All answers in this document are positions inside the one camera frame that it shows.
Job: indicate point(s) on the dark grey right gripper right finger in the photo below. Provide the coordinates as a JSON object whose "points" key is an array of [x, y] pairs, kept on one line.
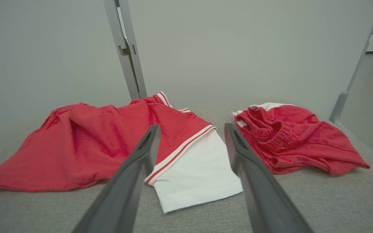
{"points": [[261, 191]]}

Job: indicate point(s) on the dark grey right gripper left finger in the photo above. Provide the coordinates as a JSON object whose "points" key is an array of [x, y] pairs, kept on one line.
{"points": [[125, 184]]}

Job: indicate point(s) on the red white basketball jersey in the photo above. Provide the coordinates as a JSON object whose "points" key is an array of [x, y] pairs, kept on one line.
{"points": [[92, 142]]}

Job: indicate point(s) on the red white shorts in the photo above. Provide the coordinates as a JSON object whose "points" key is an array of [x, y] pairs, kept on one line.
{"points": [[303, 139]]}

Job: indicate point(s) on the grey double partition post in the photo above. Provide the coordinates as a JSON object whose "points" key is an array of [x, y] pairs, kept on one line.
{"points": [[128, 51]]}

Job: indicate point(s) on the grey slanted partition post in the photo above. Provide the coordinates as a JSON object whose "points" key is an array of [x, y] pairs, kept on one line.
{"points": [[361, 61]]}

